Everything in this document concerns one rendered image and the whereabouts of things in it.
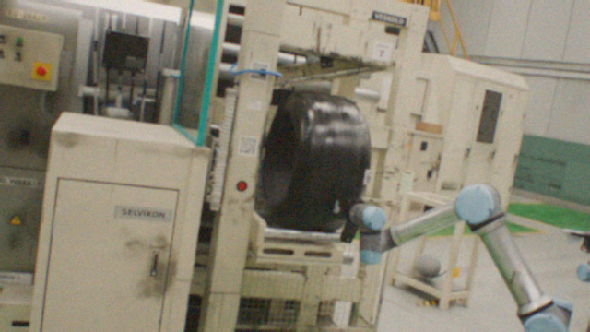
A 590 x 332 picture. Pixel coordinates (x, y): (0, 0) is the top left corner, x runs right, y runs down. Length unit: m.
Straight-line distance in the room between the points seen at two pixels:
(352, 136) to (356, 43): 0.59
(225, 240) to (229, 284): 0.18
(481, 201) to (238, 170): 0.97
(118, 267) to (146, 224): 0.14
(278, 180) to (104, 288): 1.28
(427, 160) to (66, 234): 6.10
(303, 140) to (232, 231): 0.47
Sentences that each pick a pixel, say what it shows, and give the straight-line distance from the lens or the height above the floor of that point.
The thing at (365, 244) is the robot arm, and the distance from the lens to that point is 2.09.
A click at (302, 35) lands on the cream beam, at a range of 2.72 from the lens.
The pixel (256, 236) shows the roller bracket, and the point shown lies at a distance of 2.38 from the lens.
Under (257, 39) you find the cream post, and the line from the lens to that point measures 2.40.
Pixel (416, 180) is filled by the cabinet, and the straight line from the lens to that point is 7.35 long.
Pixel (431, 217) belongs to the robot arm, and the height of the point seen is 1.11.
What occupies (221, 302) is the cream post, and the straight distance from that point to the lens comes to 2.55.
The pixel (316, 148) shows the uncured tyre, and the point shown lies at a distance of 2.29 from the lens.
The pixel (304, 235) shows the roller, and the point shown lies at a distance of 2.46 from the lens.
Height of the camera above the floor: 1.45
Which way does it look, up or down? 7 degrees down
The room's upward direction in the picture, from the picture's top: 9 degrees clockwise
